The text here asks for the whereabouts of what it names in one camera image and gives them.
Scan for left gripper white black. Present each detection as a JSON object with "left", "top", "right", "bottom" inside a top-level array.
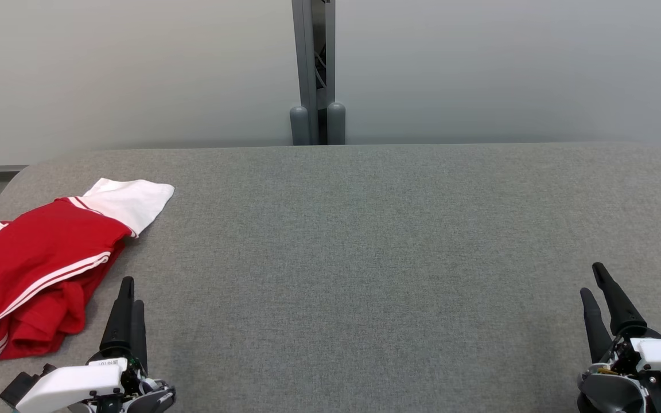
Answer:
[{"left": 18, "top": 276, "right": 176, "bottom": 413}]

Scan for red shorts with white stripe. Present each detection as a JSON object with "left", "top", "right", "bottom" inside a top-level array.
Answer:
[{"left": 0, "top": 241, "right": 127, "bottom": 369}]

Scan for red white-sleeved numbered jersey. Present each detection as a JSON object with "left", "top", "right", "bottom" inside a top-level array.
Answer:
[{"left": 0, "top": 178, "right": 175, "bottom": 345}]

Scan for grey cylindrical post foot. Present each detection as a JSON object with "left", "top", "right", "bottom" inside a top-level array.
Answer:
[
  {"left": 327, "top": 102, "right": 347, "bottom": 145},
  {"left": 290, "top": 105, "right": 310, "bottom": 146}
]

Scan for grey metal partition post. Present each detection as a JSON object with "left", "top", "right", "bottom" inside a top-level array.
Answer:
[{"left": 291, "top": 0, "right": 337, "bottom": 146}]

